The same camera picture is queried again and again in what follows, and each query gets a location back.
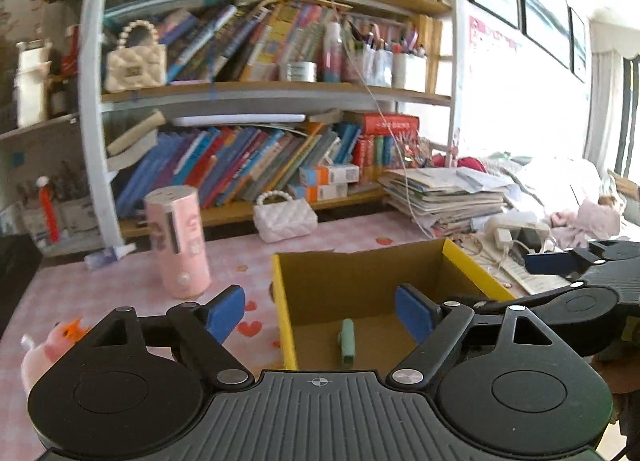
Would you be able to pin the row of blue red books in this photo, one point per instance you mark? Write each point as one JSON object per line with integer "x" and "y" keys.
{"x": 225, "y": 161}

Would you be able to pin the grey pencil cup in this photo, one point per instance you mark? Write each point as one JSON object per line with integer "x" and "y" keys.
{"x": 70, "y": 201}

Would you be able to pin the stack of magazines and papers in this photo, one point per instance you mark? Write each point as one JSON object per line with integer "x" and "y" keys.
{"x": 445, "y": 198}

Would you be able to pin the white plastic container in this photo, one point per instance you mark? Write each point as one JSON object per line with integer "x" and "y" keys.
{"x": 32, "y": 81}

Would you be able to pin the medium black framed picture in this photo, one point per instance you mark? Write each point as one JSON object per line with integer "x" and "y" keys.
{"x": 545, "y": 16}

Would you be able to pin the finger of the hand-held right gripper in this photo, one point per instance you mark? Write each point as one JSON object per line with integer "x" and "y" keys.
{"x": 547, "y": 262}
{"x": 530, "y": 300}

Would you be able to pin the red boxed book set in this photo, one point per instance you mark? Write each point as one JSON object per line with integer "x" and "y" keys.
{"x": 385, "y": 141}

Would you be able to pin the white blanket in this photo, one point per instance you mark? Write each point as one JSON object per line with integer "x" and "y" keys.
{"x": 550, "y": 181}

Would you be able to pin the doll in pink dress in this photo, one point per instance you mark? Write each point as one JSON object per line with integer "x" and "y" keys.
{"x": 595, "y": 218}

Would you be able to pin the yellow thin books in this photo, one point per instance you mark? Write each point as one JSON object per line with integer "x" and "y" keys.
{"x": 434, "y": 61}

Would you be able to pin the pink and blue spray bottle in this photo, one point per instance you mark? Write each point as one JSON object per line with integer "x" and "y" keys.
{"x": 331, "y": 53}

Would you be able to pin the orange and white carton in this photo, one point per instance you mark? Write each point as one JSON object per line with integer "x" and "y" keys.
{"x": 327, "y": 174}
{"x": 317, "y": 192}

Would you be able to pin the large white pen holder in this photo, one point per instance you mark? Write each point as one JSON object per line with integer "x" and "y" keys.
{"x": 409, "y": 72}

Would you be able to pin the pink checkered tablecloth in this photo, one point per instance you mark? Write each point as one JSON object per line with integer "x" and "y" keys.
{"x": 125, "y": 291}

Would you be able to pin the cardboard box with yellow edge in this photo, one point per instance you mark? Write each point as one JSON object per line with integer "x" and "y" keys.
{"x": 350, "y": 286}

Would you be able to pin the small green toy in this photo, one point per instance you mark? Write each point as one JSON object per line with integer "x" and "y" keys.
{"x": 347, "y": 338}

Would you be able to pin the colourful wall poster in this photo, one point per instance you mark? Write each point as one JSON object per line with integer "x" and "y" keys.
{"x": 492, "y": 36}

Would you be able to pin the bunch of pens and pencils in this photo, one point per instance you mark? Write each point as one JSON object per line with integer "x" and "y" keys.
{"x": 380, "y": 36}

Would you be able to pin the small black framed picture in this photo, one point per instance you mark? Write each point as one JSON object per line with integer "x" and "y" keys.
{"x": 578, "y": 48}

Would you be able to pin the printed paper sheet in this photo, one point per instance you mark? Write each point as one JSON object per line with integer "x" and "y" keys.
{"x": 532, "y": 282}

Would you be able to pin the pink cylindrical humidifier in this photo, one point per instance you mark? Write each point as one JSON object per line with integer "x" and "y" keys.
{"x": 177, "y": 241}

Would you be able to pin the round metal tin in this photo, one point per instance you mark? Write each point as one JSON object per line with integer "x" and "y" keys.
{"x": 298, "y": 72}

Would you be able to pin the pale curtain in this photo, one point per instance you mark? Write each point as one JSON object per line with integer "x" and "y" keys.
{"x": 607, "y": 91}

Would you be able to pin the pair of flat lying books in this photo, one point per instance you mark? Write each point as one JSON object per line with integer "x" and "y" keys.
{"x": 135, "y": 140}

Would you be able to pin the row of leaning colourful books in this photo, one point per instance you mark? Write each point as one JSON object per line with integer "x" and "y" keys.
{"x": 240, "y": 46}

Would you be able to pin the white and wooden bookshelf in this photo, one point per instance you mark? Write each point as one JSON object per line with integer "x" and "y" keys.
{"x": 250, "y": 95}

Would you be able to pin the pink plush toy orange feet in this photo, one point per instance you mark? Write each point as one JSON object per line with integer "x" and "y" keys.
{"x": 47, "y": 358}

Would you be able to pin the white power adapter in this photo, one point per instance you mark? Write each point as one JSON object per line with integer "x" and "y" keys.
{"x": 515, "y": 232}

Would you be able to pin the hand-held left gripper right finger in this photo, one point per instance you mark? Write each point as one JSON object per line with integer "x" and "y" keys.
{"x": 412, "y": 315}

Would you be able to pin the red and white tube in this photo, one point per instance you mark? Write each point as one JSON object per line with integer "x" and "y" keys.
{"x": 47, "y": 213}

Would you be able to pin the colourful small ornament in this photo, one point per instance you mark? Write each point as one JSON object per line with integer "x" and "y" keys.
{"x": 417, "y": 151}

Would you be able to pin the flat white book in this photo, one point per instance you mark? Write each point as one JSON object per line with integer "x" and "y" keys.
{"x": 240, "y": 119}

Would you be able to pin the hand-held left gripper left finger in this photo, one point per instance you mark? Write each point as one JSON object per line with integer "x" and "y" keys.
{"x": 227, "y": 312}

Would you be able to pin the red cloth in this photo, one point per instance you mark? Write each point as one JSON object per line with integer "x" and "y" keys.
{"x": 470, "y": 162}

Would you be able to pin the small white squeeze bottle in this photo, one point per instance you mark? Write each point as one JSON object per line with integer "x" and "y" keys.
{"x": 107, "y": 257}

